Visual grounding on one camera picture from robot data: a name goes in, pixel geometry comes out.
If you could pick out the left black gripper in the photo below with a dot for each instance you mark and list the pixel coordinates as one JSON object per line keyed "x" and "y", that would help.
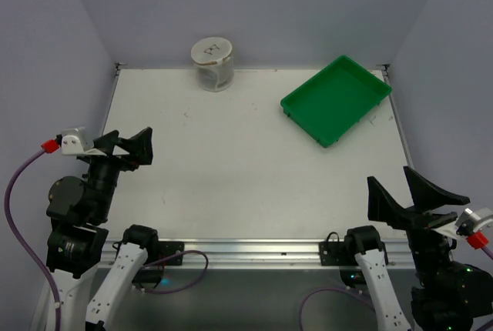
{"x": 112, "y": 155}

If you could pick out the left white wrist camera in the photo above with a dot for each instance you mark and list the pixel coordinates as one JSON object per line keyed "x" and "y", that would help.
{"x": 75, "y": 143}

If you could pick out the aluminium front rail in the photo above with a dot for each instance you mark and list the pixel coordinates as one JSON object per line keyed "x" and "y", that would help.
{"x": 263, "y": 254}

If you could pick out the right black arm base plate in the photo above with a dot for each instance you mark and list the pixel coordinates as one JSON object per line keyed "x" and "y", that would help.
{"x": 332, "y": 250}

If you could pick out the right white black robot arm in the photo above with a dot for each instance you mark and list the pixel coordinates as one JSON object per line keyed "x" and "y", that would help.
{"x": 451, "y": 294}

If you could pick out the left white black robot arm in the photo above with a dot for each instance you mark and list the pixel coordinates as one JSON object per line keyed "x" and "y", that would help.
{"x": 77, "y": 209}

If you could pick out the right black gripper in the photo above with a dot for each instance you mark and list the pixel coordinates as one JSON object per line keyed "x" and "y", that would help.
{"x": 420, "y": 218}

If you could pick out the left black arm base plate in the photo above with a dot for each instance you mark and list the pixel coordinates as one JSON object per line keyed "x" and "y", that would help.
{"x": 165, "y": 249}

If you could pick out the green plastic tray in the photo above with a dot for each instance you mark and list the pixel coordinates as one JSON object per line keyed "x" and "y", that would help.
{"x": 328, "y": 104}

